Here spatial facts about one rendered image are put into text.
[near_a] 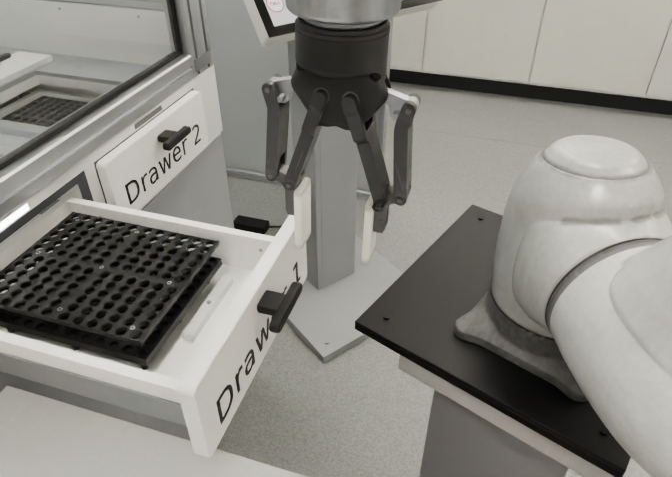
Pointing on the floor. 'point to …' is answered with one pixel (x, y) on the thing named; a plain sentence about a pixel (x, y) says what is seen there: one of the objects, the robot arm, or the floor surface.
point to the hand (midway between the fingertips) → (336, 225)
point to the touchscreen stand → (334, 245)
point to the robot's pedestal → (485, 439)
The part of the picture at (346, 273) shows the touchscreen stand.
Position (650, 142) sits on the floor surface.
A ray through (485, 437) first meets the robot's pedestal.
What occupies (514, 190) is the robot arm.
